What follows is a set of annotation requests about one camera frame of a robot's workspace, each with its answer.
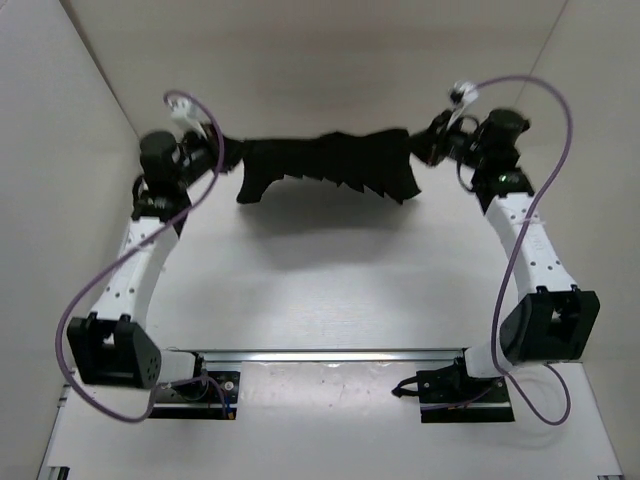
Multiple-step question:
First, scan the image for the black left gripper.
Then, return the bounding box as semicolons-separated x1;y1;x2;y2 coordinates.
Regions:
179;117;256;183

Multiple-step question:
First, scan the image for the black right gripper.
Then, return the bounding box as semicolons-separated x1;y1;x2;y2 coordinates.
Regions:
397;112;487;173

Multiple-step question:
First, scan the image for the black pleated skirt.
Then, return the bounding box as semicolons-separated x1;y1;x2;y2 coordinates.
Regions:
237;128;420;204

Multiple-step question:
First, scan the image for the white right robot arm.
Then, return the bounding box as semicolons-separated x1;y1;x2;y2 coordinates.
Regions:
410;109;600;401

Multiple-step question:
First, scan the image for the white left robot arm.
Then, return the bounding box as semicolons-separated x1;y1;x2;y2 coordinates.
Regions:
66;131;242;398

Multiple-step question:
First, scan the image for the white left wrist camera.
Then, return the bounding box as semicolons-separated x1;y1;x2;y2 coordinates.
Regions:
165;96;207;139

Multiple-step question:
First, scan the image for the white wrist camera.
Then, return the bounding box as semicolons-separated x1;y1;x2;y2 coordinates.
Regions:
447;80;479;129
165;96;207;139

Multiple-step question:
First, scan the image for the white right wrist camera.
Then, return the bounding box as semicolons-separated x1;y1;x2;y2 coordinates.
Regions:
447;80;479;129

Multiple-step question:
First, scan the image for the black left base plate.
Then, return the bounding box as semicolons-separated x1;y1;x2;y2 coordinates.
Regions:
149;353;241;421

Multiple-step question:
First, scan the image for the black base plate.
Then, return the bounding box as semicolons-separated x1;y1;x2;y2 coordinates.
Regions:
391;357;515;424
149;353;241;421

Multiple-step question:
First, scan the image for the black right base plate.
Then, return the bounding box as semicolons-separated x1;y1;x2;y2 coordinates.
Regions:
391;357;515;424

